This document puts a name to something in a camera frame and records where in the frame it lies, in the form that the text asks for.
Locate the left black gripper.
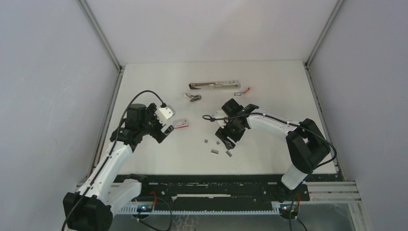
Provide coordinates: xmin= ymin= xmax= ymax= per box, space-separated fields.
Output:
xmin=139 ymin=103 xmax=174 ymax=143

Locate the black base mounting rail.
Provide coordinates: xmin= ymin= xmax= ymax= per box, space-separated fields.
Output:
xmin=111 ymin=173 xmax=342 ymax=213

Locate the right black camera cable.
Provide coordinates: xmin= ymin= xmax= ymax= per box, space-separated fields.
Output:
xmin=202 ymin=112 xmax=338 ymax=205

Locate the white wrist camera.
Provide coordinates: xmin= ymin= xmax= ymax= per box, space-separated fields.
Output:
xmin=212 ymin=110 xmax=228 ymax=128
xmin=155 ymin=105 xmax=176 ymax=126

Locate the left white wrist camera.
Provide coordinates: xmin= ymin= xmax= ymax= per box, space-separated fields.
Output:
xmin=155 ymin=105 xmax=176 ymax=126

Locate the white slotted cable duct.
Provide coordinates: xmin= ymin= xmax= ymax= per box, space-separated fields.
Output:
xmin=119 ymin=204 xmax=281 ymax=216

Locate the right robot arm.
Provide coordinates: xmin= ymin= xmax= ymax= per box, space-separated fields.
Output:
xmin=203 ymin=99 xmax=334 ymax=200

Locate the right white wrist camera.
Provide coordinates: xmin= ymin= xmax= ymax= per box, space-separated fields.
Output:
xmin=212 ymin=110 xmax=228 ymax=128

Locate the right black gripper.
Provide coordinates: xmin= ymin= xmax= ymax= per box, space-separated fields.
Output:
xmin=216 ymin=117 xmax=246 ymax=149

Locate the red white staple box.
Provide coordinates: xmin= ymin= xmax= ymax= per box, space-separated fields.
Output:
xmin=173 ymin=119 xmax=189 ymax=129

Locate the right controller board with wires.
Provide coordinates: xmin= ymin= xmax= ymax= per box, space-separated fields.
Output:
xmin=279 ymin=193 xmax=308 ymax=231

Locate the black camera cable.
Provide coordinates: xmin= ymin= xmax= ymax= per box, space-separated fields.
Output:
xmin=202 ymin=112 xmax=338 ymax=205
xmin=61 ymin=90 xmax=168 ymax=231

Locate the left controller board with wires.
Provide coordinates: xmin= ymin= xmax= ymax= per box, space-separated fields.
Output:
xmin=131 ymin=191 xmax=173 ymax=231

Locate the left black camera cable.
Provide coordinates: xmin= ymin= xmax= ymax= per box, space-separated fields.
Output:
xmin=61 ymin=90 xmax=168 ymax=231

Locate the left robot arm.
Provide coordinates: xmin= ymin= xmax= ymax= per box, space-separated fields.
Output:
xmin=61 ymin=103 xmax=175 ymax=231

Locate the controller board with wires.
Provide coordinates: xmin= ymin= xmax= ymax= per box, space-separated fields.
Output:
xmin=131 ymin=191 xmax=173 ymax=231
xmin=279 ymin=193 xmax=308 ymax=231

